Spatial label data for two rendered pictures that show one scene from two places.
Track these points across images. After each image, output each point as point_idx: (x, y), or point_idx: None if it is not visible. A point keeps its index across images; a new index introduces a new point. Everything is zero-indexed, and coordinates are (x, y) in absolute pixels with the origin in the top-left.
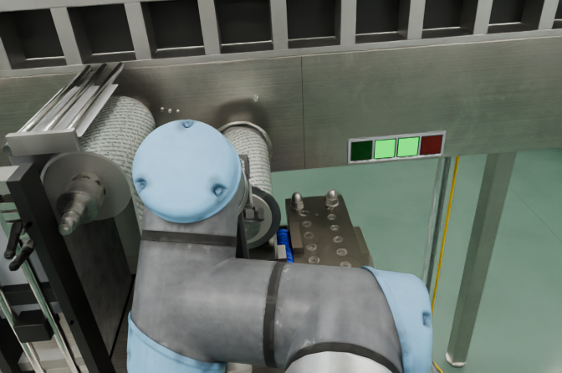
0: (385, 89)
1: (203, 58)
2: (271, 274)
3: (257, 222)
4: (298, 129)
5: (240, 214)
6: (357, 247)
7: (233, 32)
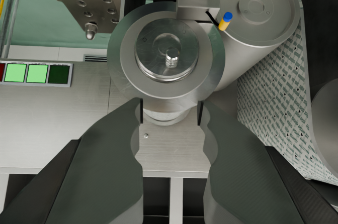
0: (31, 129)
1: (184, 174)
2: None
3: (86, 132)
4: (112, 101)
5: None
6: None
7: (158, 182)
